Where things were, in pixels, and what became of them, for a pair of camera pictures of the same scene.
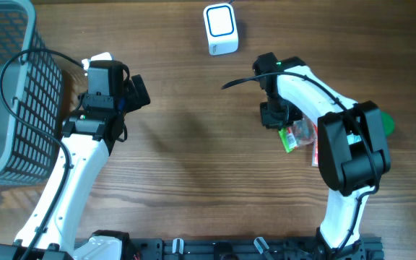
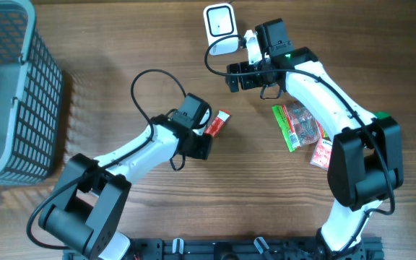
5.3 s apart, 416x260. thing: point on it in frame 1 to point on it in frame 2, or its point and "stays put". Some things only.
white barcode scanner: [221, 29] stays put
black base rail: [252, 248] stays put
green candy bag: [302, 132] stays put
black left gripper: [133, 89] to [204, 153]
